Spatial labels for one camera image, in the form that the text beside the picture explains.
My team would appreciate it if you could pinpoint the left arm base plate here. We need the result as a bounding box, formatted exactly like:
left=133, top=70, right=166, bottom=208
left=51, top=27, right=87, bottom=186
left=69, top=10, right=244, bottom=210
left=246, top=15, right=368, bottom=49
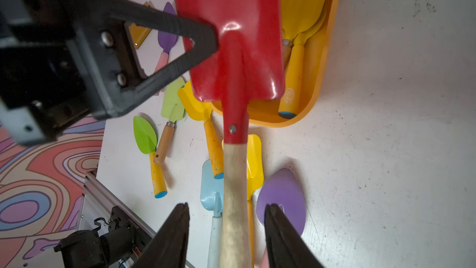
left=105, top=206, right=155, bottom=268

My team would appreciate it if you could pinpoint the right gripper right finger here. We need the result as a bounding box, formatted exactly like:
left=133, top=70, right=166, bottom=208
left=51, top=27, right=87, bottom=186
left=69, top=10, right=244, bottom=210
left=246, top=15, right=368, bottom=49
left=265, top=204, right=323, bottom=268

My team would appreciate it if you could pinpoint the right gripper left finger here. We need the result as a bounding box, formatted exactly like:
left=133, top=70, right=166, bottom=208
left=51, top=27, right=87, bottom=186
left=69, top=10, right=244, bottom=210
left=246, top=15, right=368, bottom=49
left=132, top=203, right=190, bottom=268

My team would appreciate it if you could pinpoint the yellow shovel wooden handle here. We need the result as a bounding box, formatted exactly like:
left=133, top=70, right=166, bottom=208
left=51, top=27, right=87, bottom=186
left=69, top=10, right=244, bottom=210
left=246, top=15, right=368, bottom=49
left=281, top=0, right=326, bottom=65

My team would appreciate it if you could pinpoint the yellow storage box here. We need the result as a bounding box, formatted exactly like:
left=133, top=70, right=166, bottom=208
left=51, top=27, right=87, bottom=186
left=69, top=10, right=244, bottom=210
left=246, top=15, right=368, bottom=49
left=211, top=0, right=346, bottom=129

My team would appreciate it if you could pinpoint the purple trowel pink handle front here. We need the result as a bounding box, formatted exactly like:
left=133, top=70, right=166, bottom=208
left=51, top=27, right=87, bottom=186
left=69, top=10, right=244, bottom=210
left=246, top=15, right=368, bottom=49
left=255, top=167, right=307, bottom=268

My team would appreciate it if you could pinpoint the purple trowel pink handle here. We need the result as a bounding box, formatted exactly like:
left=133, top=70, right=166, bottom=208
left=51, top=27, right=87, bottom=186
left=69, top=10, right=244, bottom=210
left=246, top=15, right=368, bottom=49
left=154, top=2, right=178, bottom=96
left=255, top=167, right=307, bottom=268

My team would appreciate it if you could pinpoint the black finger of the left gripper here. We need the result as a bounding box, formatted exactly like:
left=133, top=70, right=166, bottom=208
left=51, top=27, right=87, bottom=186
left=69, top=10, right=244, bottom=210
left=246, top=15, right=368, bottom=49
left=74, top=0, right=218, bottom=119

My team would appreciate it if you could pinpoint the yellow scoop orange handle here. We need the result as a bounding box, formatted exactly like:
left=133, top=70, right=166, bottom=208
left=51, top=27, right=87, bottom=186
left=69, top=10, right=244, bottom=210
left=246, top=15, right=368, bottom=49
left=177, top=81, right=224, bottom=179

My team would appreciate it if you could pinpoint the red shovel wooden handle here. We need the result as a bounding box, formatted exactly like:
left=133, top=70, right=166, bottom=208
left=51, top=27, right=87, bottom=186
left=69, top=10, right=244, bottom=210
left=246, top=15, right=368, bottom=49
left=175, top=0, right=285, bottom=268

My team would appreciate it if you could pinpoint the light green trowel wooden handle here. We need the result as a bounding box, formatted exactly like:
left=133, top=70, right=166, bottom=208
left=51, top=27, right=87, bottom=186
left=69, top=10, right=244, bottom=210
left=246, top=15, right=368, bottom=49
left=154, top=77, right=185, bottom=165

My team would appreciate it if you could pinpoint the light blue trowel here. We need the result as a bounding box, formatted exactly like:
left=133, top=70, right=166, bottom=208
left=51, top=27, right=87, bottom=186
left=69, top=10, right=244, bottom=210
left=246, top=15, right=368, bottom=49
left=200, top=160, right=224, bottom=268

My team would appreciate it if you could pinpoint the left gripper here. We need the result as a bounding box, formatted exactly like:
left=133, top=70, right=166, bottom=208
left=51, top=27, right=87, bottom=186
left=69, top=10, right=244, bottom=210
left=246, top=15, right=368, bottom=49
left=1, top=0, right=109, bottom=146

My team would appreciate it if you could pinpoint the green trowel yellow handle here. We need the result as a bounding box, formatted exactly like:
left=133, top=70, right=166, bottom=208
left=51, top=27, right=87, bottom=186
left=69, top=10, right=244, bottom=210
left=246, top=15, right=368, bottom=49
left=133, top=116, right=168, bottom=199

